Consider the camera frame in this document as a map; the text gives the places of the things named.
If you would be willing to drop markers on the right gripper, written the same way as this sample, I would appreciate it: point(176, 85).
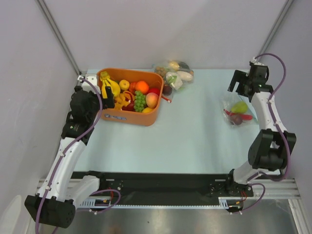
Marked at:
point(243, 83)

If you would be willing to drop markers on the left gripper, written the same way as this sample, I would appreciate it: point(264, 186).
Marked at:
point(108, 103)

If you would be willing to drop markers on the clear zip top bag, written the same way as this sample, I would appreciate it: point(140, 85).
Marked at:
point(227, 101)

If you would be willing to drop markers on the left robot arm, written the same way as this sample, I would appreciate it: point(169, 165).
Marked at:
point(54, 203)

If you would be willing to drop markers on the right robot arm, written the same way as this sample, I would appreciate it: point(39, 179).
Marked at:
point(271, 150)

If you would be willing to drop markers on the yellow fake apple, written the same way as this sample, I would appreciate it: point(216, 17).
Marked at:
point(124, 85)

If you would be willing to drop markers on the yellow fake banana bunch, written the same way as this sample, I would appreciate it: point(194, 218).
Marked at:
point(108, 82)

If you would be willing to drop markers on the green fake pear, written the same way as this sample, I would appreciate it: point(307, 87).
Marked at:
point(240, 107)

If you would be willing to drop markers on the green fake grapes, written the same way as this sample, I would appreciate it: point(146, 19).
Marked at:
point(140, 101)

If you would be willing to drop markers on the fake orange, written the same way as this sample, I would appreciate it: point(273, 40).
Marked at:
point(142, 86)

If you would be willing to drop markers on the red fake chili pepper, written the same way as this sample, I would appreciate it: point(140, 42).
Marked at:
point(243, 116)

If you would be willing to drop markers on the fake lemon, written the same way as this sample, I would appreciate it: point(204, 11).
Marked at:
point(147, 110)

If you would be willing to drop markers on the fake peach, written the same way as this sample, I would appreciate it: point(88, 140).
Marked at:
point(152, 100)

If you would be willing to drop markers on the red fake apple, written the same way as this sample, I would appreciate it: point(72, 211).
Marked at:
point(154, 90)

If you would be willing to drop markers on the dark red fake plum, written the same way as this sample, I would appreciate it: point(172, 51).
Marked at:
point(167, 90)

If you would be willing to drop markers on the orange plastic bin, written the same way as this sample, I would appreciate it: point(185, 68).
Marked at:
point(153, 80)

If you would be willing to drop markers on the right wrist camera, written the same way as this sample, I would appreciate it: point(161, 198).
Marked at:
point(256, 60)

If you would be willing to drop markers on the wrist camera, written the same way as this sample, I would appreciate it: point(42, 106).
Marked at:
point(93, 79)
point(256, 60)

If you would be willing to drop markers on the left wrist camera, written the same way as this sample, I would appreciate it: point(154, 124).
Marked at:
point(93, 79)

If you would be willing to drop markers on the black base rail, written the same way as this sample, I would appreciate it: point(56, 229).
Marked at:
point(154, 189)

